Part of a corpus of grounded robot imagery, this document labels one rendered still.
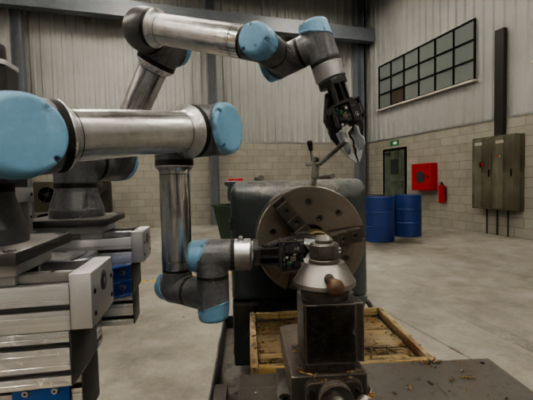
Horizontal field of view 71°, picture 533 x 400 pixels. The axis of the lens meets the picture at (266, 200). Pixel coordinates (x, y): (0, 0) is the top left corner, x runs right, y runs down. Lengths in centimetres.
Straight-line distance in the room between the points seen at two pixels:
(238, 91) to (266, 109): 101
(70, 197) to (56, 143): 58
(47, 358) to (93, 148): 34
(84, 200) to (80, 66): 1053
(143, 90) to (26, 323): 75
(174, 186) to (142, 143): 25
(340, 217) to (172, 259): 48
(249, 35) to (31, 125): 48
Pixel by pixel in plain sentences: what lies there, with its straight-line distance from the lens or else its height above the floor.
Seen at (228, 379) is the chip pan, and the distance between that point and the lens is 150.
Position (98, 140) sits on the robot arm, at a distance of 67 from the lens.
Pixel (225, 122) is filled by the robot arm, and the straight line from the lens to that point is 83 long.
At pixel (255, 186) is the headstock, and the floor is 124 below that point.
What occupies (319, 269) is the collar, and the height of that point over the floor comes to 115.
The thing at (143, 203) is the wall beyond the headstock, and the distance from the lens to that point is 1104.
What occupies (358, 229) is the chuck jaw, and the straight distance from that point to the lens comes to 106.
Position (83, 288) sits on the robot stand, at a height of 109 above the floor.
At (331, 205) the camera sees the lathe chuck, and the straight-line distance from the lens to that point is 108.
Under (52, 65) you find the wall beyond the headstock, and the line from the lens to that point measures 1171.
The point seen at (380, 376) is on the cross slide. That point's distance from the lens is 62.
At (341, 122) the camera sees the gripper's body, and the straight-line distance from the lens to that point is 94.
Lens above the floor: 126
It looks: 3 degrees down
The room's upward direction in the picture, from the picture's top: 1 degrees counter-clockwise
